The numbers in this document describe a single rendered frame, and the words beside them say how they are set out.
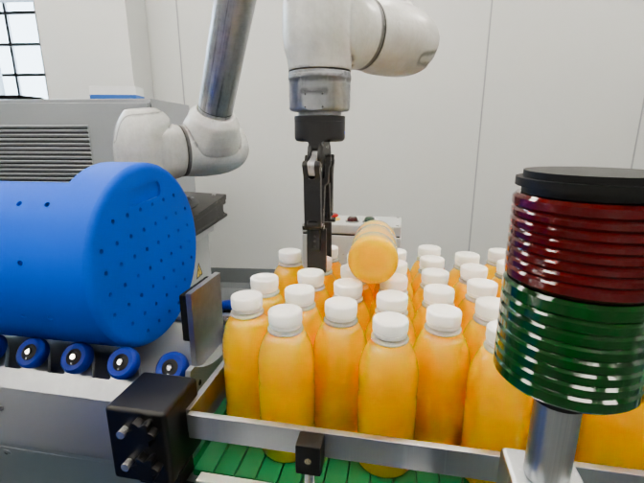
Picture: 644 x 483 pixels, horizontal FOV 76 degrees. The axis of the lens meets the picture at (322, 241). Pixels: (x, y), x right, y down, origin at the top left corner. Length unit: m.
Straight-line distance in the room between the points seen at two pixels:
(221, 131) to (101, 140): 1.24
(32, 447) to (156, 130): 0.80
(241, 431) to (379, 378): 0.16
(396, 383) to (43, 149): 2.36
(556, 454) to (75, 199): 0.57
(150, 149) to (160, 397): 0.85
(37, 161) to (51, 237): 2.02
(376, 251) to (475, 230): 3.04
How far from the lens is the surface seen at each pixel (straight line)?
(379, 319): 0.46
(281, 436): 0.48
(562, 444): 0.25
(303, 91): 0.60
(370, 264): 0.55
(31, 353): 0.75
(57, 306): 0.64
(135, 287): 0.66
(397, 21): 0.69
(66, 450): 0.76
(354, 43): 0.62
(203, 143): 1.28
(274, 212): 3.45
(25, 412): 0.79
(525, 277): 0.20
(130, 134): 1.25
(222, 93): 1.25
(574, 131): 3.73
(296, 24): 0.61
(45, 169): 2.62
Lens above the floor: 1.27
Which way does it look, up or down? 15 degrees down
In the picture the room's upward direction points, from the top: straight up
